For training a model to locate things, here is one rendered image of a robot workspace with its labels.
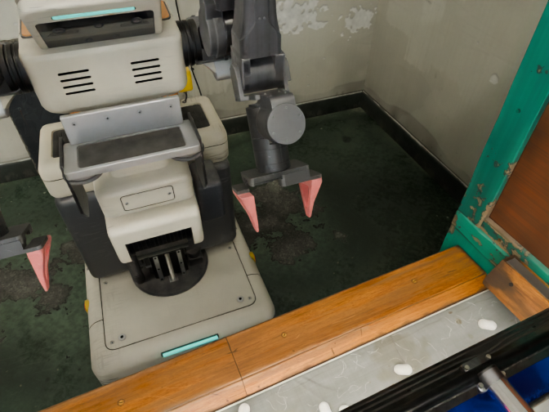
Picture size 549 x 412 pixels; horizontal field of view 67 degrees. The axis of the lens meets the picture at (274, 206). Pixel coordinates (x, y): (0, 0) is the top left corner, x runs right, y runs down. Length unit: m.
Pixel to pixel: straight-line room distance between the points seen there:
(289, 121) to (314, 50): 2.08
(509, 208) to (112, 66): 0.81
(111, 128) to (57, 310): 1.24
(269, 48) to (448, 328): 0.65
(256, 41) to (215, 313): 1.03
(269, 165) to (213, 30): 0.24
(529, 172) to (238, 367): 0.65
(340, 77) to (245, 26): 2.25
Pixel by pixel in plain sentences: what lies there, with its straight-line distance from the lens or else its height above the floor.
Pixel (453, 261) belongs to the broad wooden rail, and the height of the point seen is 0.76.
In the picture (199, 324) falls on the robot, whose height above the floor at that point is 0.28.
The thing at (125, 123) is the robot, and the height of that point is 1.07.
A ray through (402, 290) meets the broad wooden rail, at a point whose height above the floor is 0.76.
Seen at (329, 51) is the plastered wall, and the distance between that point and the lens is 2.71.
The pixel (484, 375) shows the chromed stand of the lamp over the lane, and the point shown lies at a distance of 0.47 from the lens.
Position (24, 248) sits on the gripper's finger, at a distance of 0.66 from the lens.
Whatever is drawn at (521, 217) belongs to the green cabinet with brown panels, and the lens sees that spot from 0.95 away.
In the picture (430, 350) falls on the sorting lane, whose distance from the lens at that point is 0.91.
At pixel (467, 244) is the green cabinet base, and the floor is 0.78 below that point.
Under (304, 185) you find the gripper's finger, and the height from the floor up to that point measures 1.03.
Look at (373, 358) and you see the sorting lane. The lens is 0.87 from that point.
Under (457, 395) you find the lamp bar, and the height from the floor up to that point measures 1.11.
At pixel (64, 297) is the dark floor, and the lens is 2.02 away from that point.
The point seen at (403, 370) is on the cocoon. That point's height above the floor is 0.76.
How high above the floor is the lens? 1.51
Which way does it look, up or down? 44 degrees down
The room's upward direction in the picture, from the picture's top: straight up
